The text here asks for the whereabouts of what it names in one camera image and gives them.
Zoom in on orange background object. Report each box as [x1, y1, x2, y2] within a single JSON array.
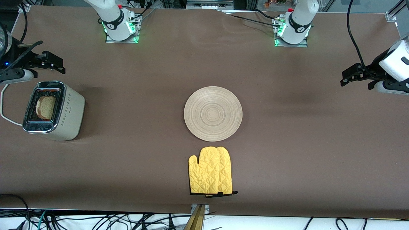
[[264, 0, 288, 9]]

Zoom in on looped black floor cable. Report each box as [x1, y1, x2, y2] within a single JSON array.
[[0, 194, 31, 230]]

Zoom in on brass coloured bar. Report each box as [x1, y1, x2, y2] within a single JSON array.
[[184, 204, 205, 230]]

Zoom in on brown bread slice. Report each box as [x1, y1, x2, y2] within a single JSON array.
[[35, 96, 57, 120]]

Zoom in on round wooden plate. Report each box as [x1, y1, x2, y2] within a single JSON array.
[[184, 86, 243, 142]]

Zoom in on tangled black cable bundle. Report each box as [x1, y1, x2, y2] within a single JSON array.
[[32, 211, 179, 230]]

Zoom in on small silver metal bracket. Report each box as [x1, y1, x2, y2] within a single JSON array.
[[191, 204, 210, 214]]

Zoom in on beige chrome two-slot toaster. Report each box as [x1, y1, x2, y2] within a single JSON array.
[[22, 81, 86, 141]]

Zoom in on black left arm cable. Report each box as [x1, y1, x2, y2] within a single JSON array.
[[347, 0, 367, 66]]

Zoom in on black base connector cables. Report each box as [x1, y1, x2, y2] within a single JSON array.
[[126, 0, 157, 25]]

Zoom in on teal cable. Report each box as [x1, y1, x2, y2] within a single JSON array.
[[30, 210, 48, 230]]

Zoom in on yellow quilted oven mitt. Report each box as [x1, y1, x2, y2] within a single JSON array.
[[215, 146, 238, 197], [188, 147, 224, 196]]

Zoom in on black cable on table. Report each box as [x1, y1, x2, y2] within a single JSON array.
[[228, 14, 283, 28], [254, 9, 282, 20]]

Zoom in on white toaster power cord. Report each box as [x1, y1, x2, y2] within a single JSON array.
[[0, 84, 24, 126]]

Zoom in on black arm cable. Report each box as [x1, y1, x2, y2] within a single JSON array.
[[347, 0, 367, 66], [19, 4, 28, 43]]

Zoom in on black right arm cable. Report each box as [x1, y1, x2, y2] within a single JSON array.
[[19, 4, 28, 43]]

